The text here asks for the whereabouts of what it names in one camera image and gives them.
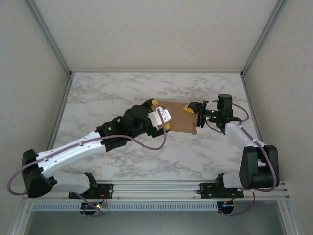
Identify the brown cardboard box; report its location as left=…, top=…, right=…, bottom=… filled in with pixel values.
left=151, top=99, right=199, bottom=136

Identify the aluminium frame leg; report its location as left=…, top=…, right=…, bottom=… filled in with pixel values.
left=277, top=199, right=305, bottom=235
left=8, top=199, right=34, bottom=235

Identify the aluminium mounting rail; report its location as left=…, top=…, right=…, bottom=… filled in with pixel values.
left=23, top=180, right=291, bottom=202

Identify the aluminium frame corner post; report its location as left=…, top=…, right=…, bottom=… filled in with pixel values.
left=241, top=0, right=289, bottom=78
left=23, top=0, right=74, bottom=76

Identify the grey slotted cable duct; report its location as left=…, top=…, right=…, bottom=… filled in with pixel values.
left=32, top=202, right=219, bottom=212

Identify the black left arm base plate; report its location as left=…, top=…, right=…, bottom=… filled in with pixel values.
left=69, top=183, right=115, bottom=199

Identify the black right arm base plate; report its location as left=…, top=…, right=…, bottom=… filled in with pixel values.
left=199, top=182, right=245, bottom=199

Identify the aluminium table side rail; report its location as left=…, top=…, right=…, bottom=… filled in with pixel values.
left=241, top=73, right=266, bottom=147
left=45, top=73, right=74, bottom=157

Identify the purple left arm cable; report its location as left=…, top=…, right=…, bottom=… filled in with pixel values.
left=6, top=109, right=169, bottom=218

